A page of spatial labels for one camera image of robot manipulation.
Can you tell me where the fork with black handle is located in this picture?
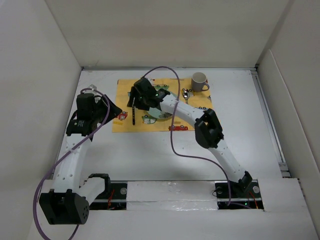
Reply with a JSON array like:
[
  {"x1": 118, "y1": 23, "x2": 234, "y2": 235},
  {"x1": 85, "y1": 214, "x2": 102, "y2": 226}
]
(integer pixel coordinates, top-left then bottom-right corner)
[{"x1": 131, "y1": 97, "x2": 136, "y2": 126}]

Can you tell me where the green floral plate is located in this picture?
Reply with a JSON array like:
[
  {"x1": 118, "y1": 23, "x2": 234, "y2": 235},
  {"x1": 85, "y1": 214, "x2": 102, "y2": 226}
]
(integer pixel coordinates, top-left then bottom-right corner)
[{"x1": 146, "y1": 90, "x2": 177, "y2": 119}]

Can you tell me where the yellow truck print placemat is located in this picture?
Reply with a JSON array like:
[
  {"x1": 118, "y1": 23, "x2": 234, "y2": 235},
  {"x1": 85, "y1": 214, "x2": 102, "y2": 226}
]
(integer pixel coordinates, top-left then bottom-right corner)
[{"x1": 112, "y1": 77, "x2": 213, "y2": 133}]

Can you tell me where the spoon with black handle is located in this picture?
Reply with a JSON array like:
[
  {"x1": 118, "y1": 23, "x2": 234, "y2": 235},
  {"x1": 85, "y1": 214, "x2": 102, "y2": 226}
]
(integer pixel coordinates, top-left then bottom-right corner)
[{"x1": 182, "y1": 88, "x2": 190, "y2": 104}]

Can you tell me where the purple mug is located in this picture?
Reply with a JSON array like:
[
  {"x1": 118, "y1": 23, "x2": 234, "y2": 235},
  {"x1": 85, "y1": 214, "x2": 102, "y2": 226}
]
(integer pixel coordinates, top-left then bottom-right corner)
[{"x1": 191, "y1": 72, "x2": 210, "y2": 93}]

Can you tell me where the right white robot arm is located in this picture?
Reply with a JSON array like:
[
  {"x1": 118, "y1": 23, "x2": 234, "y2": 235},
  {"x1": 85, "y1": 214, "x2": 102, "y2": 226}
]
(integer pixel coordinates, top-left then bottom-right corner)
[{"x1": 127, "y1": 77, "x2": 253, "y2": 198}]

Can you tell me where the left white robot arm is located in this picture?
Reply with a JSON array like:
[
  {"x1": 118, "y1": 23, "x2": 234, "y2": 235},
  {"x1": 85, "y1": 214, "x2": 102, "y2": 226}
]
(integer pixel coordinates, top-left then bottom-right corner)
[{"x1": 39, "y1": 85, "x2": 122, "y2": 225}]

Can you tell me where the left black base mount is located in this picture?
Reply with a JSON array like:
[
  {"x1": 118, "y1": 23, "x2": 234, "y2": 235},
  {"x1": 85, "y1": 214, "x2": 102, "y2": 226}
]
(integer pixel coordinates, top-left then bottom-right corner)
[{"x1": 89, "y1": 181, "x2": 128, "y2": 211}]

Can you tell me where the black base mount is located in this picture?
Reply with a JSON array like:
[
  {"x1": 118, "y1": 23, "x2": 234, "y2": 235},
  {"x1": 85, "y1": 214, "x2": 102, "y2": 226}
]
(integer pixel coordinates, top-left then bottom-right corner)
[
  {"x1": 212, "y1": 180, "x2": 264, "y2": 210},
  {"x1": 89, "y1": 181, "x2": 128, "y2": 211}
]

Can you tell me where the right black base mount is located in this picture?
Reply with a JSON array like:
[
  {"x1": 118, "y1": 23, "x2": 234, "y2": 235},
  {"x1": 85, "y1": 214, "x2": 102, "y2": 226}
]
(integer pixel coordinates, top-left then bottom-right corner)
[{"x1": 212, "y1": 180, "x2": 264, "y2": 210}]

